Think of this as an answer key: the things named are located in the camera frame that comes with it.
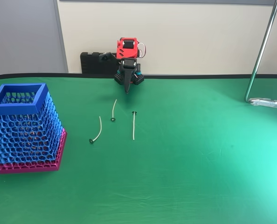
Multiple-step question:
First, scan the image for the white stick with black tip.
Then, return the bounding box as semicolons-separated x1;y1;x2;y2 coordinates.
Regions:
89;116;103;145
110;99;118;122
132;111;138;141

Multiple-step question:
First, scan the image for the blue and magenta lattice basket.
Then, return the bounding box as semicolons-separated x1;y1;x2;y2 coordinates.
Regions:
0;83;68;175

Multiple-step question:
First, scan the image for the black plastic tool case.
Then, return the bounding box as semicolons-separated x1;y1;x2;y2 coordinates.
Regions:
80;51;120;75

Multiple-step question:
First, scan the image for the green table cloth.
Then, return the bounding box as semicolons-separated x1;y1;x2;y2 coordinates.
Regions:
0;73;277;224

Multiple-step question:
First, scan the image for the clear plastic clip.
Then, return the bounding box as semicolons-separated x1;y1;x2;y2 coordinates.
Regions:
249;97;277;109

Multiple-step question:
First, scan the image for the red and white servo cable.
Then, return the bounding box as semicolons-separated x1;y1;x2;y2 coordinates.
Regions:
137;42;147;59

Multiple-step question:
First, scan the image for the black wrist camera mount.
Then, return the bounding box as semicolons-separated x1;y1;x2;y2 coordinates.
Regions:
98;52;118;63

